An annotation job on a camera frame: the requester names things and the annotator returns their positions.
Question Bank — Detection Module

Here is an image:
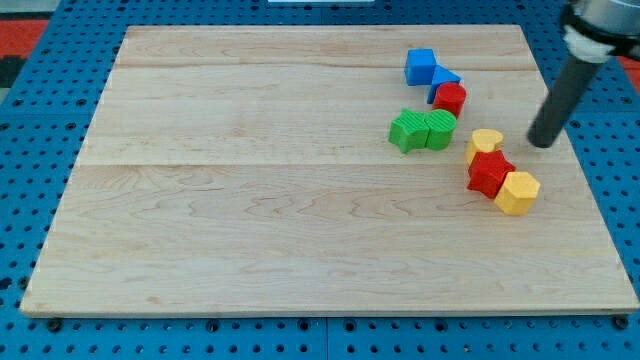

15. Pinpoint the green cylinder block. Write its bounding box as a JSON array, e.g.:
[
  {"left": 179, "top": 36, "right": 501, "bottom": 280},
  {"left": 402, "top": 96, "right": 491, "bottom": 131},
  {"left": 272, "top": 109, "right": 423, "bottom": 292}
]
[{"left": 426, "top": 109, "right": 457, "bottom": 151}]

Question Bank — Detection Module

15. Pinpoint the blue cube block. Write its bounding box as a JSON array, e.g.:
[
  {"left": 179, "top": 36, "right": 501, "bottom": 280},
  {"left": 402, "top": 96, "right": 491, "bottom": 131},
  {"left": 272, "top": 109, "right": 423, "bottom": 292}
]
[{"left": 404, "top": 48, "right": 437, "bottom": 86}]

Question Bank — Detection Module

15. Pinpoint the green star block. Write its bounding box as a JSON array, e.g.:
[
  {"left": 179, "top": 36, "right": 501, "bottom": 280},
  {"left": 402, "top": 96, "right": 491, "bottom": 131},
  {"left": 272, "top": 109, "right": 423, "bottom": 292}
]
[{"left": 388, "top": 108, "right": 430, "bottom": 154}]

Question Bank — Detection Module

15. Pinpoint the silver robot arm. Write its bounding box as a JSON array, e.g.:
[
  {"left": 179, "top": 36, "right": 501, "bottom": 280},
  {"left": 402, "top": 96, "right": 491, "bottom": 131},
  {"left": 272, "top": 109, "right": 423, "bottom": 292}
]
[{"left": 527, "top": 0, "right": 639, "bottom": 148}]

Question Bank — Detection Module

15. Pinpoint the red cylinder block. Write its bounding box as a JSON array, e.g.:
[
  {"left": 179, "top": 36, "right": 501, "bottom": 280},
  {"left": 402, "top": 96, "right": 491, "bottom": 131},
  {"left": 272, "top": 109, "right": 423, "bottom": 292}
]
[{"left": 432, "top": 82, "right": 467, "bottom": 118}]

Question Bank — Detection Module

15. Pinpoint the red star block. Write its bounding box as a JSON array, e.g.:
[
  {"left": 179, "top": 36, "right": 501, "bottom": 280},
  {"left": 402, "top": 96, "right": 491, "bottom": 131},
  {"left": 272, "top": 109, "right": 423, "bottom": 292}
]
[{"left": 467, "top": 150, "right": 516, "bottom": 199}]

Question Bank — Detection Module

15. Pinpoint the blue triangle block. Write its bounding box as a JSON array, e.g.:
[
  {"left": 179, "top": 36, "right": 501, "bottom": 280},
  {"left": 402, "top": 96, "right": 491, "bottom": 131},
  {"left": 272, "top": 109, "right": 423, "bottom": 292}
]
[{"left": 426, "top": 65, "right": 461, "bottom": 104}]

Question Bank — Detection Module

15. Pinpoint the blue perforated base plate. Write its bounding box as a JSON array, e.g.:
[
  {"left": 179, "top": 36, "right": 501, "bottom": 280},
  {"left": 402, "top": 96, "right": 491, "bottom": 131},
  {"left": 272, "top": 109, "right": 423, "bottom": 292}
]
[{"left": 1, "top": 0, "right": 639, "bottom": 359}]

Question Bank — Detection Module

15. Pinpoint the yellow heart block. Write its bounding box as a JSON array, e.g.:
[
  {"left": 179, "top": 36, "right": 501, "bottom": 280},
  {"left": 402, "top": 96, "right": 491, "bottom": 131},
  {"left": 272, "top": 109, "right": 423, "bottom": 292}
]
[{"left": 465, "top": 129, "right": 504, "bottom": 165}]

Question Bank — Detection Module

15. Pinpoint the yellow hexagon block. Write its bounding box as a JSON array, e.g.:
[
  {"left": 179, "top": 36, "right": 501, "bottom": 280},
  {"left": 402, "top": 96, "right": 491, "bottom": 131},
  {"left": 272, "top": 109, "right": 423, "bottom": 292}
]
[{"left": 494, "top": 171, "right": 541, "bottom": 216}]

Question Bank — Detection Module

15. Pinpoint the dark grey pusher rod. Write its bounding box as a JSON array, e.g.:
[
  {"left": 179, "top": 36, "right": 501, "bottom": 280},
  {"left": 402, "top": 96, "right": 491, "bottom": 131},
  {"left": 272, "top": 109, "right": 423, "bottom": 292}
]
[{"left": 527, "top": 54, "right": 602, "bottom": 148}]

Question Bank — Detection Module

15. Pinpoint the wooden board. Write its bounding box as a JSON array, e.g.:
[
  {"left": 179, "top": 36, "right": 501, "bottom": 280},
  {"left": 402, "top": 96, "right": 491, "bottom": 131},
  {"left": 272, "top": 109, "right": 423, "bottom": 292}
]
[{"left": 21, "top": 25, "right": 639, "bottom": 318}]

